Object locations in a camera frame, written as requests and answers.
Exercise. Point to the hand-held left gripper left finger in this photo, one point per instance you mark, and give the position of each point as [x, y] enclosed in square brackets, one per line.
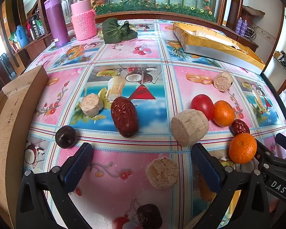
[77, 167]

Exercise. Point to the large beige grain cake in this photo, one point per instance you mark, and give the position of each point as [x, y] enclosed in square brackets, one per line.
[189, 127]

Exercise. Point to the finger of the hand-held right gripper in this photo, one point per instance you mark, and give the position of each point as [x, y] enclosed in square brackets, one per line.
[264, 155]
[284, 144]

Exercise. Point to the large red date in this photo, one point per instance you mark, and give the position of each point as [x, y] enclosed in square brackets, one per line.
[124, 116]

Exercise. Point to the brown cardboard box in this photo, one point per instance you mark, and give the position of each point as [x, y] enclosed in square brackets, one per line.
[12, 128]

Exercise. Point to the green leafy vegetable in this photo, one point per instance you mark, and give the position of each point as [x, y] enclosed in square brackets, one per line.
[115, 32]

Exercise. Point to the brown woven basket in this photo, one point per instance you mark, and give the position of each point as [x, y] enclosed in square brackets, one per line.
[252, 11]

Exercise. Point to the small beige grain cake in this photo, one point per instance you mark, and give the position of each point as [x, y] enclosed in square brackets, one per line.
[162, 175]
[91, 105]
[223, 81]

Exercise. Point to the pink knit-sleeved bottle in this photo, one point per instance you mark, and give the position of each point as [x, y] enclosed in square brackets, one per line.
[84, 21]

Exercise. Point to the dark red date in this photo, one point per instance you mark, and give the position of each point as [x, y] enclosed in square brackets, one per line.
[149, 216]

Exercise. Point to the yellow wrapped package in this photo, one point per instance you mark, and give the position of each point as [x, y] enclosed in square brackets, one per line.
[214, 44]

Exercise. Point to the blue thermos jug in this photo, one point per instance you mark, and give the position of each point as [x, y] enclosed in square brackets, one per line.
[21, 35]

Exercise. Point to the dark round plum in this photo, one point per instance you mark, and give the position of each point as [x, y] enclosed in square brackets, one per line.
[65, 136]

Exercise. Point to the green plastic bag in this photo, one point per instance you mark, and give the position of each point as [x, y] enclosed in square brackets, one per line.
[12, 37]

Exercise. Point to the black steel flask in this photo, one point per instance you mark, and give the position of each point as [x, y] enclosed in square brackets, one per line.
[34, 27]

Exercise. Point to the small red date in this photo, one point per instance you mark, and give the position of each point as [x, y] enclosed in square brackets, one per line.
[239, 127]

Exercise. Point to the red tomato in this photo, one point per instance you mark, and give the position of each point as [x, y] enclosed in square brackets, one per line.
[202, 106]

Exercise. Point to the purple thermos bottle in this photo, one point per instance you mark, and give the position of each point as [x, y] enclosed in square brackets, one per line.
[56, 21]

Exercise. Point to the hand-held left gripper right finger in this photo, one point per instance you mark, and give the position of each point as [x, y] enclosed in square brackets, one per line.
[206, 169]

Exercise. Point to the orange mandarin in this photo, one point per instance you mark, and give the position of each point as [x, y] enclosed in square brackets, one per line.
[242, 148]
[224, 113]

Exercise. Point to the brown wooden sideboard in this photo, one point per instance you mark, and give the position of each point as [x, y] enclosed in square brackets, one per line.
[35, 46]

